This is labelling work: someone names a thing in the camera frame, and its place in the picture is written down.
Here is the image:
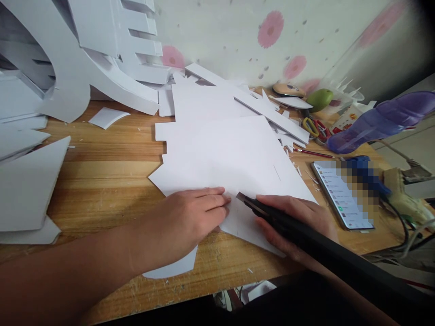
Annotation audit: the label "red pencil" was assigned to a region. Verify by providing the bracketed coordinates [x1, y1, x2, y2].
[292, 147, 336, 159]

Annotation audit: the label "beige glue gun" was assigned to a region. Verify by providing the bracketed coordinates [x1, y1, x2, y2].
[383, 168, 435, 233]

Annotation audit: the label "stack of white foam panels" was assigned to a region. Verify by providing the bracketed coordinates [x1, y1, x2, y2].
[0, 69, 52, 161]

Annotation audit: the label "grey cable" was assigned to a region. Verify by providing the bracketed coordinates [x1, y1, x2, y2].
[376, 139, 421, 168]

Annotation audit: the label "smartphone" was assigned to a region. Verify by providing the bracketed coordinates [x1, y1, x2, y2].
[309, 160, 377, 232]

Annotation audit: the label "black cable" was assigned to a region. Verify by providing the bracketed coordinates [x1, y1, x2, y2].
[382, 198, 414, 254]

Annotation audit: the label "large white foam board model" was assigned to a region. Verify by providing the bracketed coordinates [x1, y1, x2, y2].
[0, 0, 173, 124]

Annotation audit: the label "large white foam board sheet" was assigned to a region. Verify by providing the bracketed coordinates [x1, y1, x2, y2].
[148, 115, 321, 258]

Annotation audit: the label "white triangular foam board piece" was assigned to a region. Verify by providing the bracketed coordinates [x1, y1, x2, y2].
[0, 135, 72, 245]

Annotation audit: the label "person's left hand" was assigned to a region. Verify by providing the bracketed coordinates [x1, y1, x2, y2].
[130, 186, 232, 274]

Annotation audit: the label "pile of white foam board offcuts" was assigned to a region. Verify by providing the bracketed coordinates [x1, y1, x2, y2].
[155, 62, 312, 152]

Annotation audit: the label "beige computer mouse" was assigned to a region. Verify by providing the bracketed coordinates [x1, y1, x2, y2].
[272, 82, 307, 99]

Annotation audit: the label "person's right fingers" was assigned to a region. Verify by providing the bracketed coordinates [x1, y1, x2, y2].
[255, 194, 300, 215]

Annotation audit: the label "person's left fingers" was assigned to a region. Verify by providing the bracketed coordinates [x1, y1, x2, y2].
[188, 186, 232, 223]

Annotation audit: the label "scissors with red yellow handles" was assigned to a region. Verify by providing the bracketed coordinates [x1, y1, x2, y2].
[302, 116, 332, 140]

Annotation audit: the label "green fruit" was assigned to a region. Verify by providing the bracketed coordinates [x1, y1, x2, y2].
[307, 88, 334, 113]

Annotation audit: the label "white curved-edge foam board piece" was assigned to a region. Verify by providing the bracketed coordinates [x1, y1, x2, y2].
[142, 244, 200, 280]

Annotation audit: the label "clear plastic container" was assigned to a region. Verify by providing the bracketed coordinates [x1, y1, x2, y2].
[319, 66, 366, 117]

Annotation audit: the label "black utility knife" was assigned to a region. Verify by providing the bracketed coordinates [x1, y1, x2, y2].
[235, 192, 435, 308]

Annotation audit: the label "person's right hand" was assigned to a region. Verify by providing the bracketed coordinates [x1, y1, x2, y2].
[255, 194, 341, 265]

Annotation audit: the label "purple translucent plastic tool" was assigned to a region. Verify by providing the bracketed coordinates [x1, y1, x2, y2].
[326, 91, 435, 154]

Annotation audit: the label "person's right thumb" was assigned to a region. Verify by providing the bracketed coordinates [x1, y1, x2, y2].
[255, 217, 294, 254]

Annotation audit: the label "red and white packet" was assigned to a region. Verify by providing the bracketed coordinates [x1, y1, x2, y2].
[330, 103, 372, 137]

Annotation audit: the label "blue tool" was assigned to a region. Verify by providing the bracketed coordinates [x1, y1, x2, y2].
[345, 155, 392, 204]

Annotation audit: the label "small curved white foam piece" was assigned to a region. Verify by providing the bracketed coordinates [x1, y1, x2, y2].
[88, 107, 132, 130]

